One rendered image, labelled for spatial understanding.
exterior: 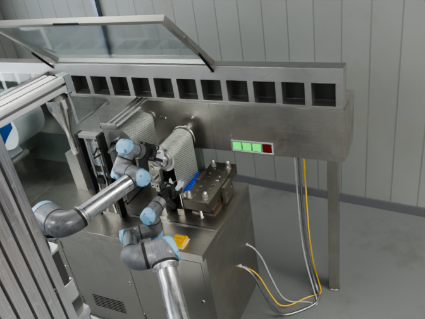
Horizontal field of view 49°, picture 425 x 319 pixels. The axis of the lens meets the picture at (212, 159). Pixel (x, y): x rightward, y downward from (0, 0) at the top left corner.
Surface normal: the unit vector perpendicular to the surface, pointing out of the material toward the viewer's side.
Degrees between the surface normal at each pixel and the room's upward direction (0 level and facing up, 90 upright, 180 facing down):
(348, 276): 0
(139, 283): 90
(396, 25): 90
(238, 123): 90
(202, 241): 0
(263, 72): 90
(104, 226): 0
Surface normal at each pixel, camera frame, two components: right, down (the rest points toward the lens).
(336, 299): -0.14, -0.85
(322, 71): -0.40, 0.51
